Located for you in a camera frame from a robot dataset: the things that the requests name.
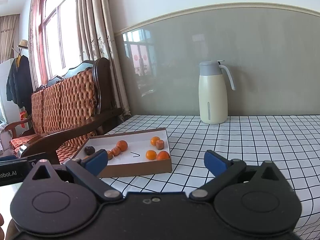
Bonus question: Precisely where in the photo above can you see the white black checked tablecloth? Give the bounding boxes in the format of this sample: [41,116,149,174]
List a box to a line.
[99,114,320,233]

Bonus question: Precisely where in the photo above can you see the white cabinet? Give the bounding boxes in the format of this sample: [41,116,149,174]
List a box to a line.
[0,59,15,123]

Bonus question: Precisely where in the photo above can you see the dark hanging jacket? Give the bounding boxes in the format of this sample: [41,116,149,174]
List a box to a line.
[6,55,33,110]

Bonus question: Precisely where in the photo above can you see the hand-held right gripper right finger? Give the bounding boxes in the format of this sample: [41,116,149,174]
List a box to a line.
[189,150,292,202]

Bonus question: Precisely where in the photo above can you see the person's left hand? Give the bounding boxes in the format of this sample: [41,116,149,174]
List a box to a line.
[0,212,17,240]

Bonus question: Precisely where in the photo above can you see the brown cardboard box white inside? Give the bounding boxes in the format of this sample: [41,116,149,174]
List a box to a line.
[71,127,173,178]

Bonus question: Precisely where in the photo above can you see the beige patterned curtain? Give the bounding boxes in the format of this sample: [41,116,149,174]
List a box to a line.
[0,15,20,63]
[75,0,132,120]

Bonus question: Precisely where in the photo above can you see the wooden framed window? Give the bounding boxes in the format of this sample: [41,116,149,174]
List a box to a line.
[37,0,83,80]

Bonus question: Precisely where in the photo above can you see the wooden sofa orange woven cushions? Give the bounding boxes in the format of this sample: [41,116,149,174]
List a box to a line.
[4,57,123,165]

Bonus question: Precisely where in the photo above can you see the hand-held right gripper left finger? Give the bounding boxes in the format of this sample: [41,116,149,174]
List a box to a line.
[24,149,123,202]

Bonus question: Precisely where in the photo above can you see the cream thermos jug grey lid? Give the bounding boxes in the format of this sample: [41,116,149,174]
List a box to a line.
[199,60,236,125]

